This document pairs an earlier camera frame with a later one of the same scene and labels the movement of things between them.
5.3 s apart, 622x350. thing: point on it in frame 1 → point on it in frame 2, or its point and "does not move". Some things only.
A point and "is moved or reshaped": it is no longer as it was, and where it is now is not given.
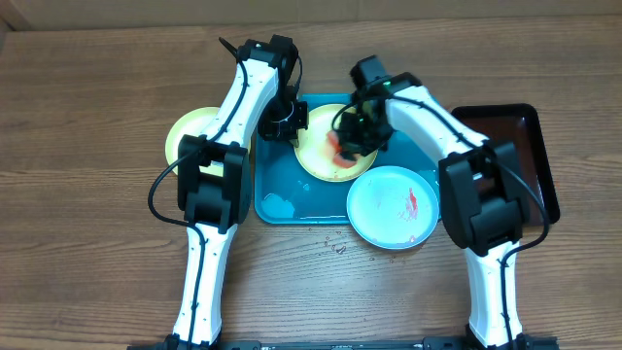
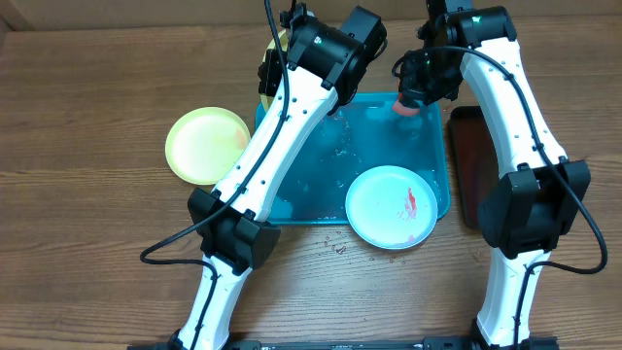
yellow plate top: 315,153 is moved or reshaped
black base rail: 534,343 does not move
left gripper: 266,129 → 266,75
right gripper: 357,141 → 411,88
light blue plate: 393,208 does not move
